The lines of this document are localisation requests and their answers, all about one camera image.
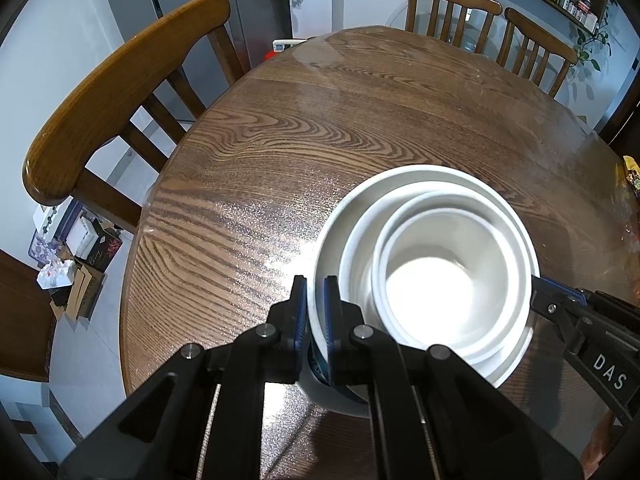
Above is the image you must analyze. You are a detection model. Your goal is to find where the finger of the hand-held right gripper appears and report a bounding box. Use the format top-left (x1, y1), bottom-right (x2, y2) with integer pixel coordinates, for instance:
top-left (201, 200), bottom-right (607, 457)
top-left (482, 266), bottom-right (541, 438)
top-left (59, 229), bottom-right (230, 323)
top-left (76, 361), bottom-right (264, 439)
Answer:
top-left (530, 284), bottom-right (592, 347)
top-left (537, 275), bottom-right (640, 308)

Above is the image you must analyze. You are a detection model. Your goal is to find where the medium white bowl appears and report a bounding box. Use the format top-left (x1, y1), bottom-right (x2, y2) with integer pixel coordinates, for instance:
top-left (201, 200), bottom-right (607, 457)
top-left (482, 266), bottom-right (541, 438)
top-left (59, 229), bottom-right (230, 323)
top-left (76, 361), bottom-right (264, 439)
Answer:
top-left (340, 175), bottom-right (533, 366)

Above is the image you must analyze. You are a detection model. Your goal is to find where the small white bowl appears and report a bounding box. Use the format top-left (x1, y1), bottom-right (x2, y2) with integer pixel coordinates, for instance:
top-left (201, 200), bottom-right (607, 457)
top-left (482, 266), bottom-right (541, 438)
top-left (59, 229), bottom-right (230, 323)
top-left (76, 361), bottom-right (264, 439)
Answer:
top-left (376, 191), bottom-right (532, 356)

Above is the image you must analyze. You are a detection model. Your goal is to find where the pile of floor boxes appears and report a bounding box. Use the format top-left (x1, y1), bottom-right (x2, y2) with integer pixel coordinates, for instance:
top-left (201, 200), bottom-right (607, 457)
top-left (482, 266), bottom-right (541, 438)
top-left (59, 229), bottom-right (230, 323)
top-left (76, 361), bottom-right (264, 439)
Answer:
top-left (27, 204), bottom-right (123, 322)

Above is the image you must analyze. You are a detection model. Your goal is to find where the blue patterned square plate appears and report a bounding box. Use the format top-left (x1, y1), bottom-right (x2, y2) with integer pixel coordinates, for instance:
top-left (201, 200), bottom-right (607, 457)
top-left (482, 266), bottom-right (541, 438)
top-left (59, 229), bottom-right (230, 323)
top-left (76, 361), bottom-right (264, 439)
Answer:
top-left (295, 340), bottom-right (373, 418)

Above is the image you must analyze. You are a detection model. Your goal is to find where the dark wooden door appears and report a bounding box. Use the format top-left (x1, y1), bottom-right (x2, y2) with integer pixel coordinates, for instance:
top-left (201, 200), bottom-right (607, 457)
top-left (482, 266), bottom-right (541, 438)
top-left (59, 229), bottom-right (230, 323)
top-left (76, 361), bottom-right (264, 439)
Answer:
top-left (597, 75), bottom-right (640, 146)

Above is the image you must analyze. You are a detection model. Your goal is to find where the large white bowl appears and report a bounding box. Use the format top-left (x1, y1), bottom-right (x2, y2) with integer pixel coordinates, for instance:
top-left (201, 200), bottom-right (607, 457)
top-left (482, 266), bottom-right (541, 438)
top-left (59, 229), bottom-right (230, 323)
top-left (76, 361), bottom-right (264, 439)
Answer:
top-left (306, 164), bottom-right (541, 391)

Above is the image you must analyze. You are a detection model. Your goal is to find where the brown wooden cabinet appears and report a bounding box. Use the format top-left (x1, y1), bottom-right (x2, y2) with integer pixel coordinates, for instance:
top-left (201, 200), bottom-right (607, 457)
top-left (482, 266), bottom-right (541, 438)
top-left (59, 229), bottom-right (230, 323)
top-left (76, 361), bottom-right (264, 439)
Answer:
top-left (0, 247), bottom-right (57, 383)

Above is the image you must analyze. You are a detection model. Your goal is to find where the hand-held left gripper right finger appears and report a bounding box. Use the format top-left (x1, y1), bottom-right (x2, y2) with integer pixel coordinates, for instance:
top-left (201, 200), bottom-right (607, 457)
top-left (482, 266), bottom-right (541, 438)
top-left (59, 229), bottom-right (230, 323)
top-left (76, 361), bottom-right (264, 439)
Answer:
top-left (323, 275), bottom-right (583, 480)

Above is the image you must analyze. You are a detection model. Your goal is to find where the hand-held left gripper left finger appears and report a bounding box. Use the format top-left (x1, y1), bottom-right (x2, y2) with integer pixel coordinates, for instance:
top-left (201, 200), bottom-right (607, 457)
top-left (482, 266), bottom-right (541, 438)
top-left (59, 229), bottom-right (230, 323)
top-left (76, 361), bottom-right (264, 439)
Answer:
top-left (57, 275), bottom-right (307, 480)

